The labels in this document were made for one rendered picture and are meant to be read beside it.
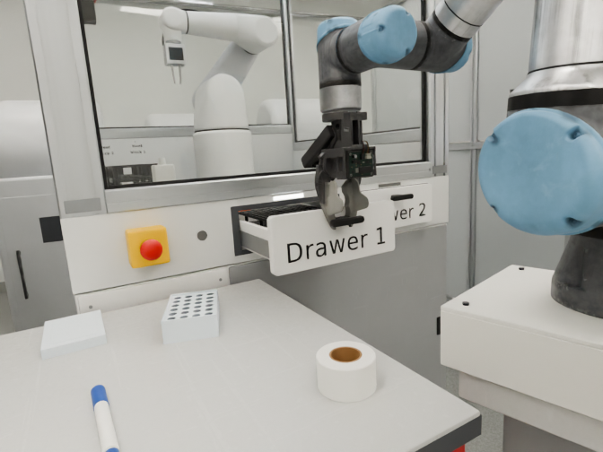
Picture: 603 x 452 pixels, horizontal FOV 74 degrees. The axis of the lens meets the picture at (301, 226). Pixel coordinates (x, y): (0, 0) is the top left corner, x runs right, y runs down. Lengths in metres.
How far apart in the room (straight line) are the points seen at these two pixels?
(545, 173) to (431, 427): 0.26
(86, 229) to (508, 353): 0.72
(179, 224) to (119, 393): 0.40
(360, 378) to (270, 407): 0.10
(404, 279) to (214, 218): 0.61
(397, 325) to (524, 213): 0.87
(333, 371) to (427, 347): 0.93
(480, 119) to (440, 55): 1.84
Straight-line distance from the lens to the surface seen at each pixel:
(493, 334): 0.52
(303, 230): 0.75
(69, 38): 0.88
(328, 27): 0.75
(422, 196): 1.20
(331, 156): 0.72
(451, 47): 0.74
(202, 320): 0.66
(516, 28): 2.49
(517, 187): 0.43
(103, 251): 0.86
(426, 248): 1.27
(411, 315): 1.28
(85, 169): 0.84
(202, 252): 0.89
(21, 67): 4.25
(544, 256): 2.38
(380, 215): 0.85
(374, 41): 0.64
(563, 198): 0.41
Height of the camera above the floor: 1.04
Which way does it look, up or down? 10 degrees down
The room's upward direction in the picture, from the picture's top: 3 degrees counter-clockwise
